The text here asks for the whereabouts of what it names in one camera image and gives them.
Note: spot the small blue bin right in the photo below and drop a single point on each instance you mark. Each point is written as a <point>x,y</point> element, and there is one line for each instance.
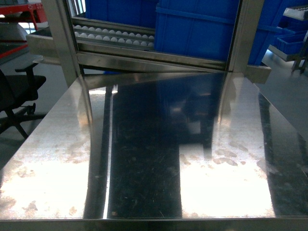
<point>290,44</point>

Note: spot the red metal frame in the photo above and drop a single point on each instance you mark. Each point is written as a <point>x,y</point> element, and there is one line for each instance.
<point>20,13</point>

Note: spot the steel roller rack frame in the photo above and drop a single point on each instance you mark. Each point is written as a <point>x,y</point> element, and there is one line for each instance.
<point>57,44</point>

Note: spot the black office chair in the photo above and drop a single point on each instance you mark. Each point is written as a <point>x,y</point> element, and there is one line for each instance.
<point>15,90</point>

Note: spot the blue crate rear left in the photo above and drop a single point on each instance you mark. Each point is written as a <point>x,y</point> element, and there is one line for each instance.
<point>129,12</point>

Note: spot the large blue plastic crate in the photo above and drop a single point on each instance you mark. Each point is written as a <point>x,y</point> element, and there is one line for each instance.
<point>204,28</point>

